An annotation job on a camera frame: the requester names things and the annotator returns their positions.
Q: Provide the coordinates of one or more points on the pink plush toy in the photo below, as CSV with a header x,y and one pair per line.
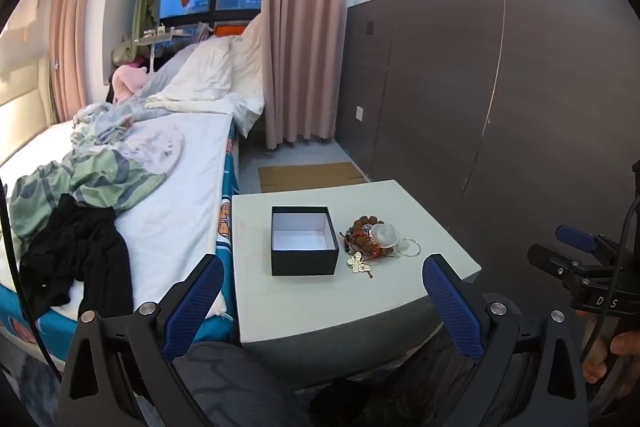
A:
x,y
127,82

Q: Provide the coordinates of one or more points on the flat cardboard sheet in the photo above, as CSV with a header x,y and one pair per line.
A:
x,y
310,177

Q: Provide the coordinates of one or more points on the bed with white sheet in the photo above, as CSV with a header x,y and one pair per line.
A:
x,y
175,207

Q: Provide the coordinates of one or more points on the pink curtain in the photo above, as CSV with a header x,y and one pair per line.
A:
x,y
305,32
80,32

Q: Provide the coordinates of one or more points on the butterfly brooch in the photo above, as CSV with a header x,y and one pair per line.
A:
x,y
357,263

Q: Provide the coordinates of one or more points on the small white stand table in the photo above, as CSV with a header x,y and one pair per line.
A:
x,y
160,34

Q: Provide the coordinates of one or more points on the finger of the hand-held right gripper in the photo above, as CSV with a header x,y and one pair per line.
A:
x,y
545,257
575,236

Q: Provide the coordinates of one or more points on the black garment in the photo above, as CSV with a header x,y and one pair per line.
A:
x,y
75,247

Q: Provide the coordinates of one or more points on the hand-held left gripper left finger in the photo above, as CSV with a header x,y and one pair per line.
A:
x,y
195,302

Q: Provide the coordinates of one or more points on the green patterned blanket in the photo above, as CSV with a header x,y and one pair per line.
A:
x,y
100,177

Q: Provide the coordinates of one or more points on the orange box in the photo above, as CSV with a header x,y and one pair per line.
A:
x,y
232,29

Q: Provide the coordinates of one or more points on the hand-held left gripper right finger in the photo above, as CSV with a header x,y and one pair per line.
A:
x,y
450,302

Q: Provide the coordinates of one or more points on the person's right hand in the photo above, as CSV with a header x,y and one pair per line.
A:
x,y
597,362

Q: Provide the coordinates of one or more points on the wall socket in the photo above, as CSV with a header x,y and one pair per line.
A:
x,y
359,113

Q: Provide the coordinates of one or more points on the beige padded headboard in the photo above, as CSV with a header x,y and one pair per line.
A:
x,y
20,117

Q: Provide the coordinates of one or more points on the white bedside table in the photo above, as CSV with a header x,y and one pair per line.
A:
x,y
300,307

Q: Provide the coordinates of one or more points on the black jewelry box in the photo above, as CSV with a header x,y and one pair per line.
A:
x,y
305,263

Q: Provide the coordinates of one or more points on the white duvet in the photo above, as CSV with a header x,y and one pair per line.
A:
x,y
210,77

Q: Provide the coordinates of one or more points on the light printed cloth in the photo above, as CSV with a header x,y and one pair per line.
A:
x,y
155,152

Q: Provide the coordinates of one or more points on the clear round plastic case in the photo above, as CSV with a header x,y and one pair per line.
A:
x,y
384,234

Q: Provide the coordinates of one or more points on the silver hoop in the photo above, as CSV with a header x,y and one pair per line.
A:
x,y
419,248

